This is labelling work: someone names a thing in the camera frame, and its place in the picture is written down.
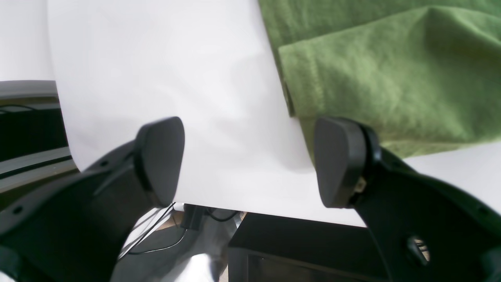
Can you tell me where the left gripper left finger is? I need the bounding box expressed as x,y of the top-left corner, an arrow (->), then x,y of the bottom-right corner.
0,117 -> 185,282

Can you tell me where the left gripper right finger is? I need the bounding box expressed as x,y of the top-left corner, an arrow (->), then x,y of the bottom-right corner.
314,117 -> 501,282

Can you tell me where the olive green t-shirt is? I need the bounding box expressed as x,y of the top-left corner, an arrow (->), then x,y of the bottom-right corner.
258,0 -> 501,161

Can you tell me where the black equipment box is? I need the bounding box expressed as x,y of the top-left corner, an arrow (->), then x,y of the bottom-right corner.
0,80 -> 78,210

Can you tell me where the black aluminium-edged case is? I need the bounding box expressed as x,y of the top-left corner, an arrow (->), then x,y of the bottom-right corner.
228,213 -> 389,282

